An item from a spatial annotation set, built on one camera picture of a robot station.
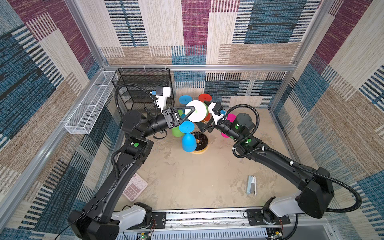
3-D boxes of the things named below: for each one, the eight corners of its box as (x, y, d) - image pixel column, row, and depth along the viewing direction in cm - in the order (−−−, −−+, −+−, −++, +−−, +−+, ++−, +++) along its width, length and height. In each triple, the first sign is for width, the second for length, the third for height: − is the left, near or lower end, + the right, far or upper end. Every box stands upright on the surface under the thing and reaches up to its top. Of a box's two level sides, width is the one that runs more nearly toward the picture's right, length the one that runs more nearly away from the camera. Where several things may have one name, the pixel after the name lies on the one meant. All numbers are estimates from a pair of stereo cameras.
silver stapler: (246, 194, 82) (248, 192, 80) (246, 176, 89) (248, 174, 87) (255, 196, 82) (256, 194, 80) (254, 177, 88) (256, 176, 86)
